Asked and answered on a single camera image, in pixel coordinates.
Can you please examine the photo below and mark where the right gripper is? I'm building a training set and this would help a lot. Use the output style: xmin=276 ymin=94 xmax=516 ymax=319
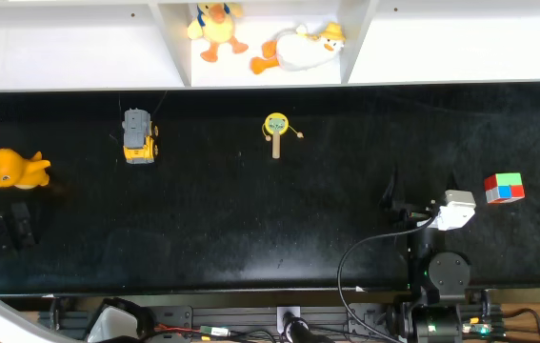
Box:
xmin=378 ymin=164 xmax=461 ymax=228

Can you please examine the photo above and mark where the many-coloured puzzle cube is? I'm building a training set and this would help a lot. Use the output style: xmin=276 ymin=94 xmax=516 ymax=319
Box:
xmin=483 ymin=171 xmax=527 ymax=205

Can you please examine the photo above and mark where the yellow rattle drum toy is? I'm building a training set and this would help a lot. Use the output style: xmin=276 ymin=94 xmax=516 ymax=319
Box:
xmin=261 ymin=111 xmax=305 ymax=160

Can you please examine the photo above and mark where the grey and yellow toy truck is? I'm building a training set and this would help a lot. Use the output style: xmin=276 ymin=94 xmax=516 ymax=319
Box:
xmin=122 ymin=108 xmax=160 ymax=166

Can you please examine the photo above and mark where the yellow rubber duck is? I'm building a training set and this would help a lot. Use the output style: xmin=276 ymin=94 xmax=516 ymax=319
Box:
xmin=0 ymin=148 xmax=52 ymax=191

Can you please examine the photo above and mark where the white shelf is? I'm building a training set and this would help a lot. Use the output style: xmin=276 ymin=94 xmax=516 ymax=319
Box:
xmin=0 ymin=0 xmax=540 ymax=94

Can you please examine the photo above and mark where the white plush duck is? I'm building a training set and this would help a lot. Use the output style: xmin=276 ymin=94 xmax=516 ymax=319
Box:
xmin=250 ymin=21 xmax=347 ymax=75

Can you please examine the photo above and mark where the yellow plush duck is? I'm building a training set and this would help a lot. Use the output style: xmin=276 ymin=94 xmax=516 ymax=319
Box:
xmin=187 ymin=2 xmax=250 ymax=64

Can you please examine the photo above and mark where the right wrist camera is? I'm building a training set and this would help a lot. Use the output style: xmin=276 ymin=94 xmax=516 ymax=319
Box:
xmin=429 ymin=189 xmax=478 ymax=232

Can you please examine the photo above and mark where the black cable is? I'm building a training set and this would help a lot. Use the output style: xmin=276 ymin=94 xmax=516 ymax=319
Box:
xmin=335 ymin=216 xmax=437 ymax=343

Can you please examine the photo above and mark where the mounting rail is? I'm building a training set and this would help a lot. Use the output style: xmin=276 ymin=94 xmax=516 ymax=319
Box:
xmin=35 ymin=291 xmax=540 ymax=343

